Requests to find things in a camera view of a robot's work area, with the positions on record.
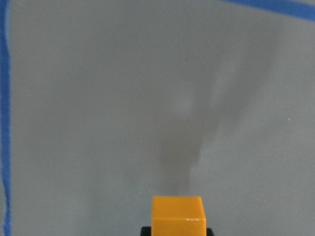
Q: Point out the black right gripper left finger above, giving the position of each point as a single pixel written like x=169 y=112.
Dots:
x=145 y=231

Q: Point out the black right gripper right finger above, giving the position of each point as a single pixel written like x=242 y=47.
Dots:
x=209 y=232

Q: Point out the orange sloped toy block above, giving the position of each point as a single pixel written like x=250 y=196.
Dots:
x=178 y=216

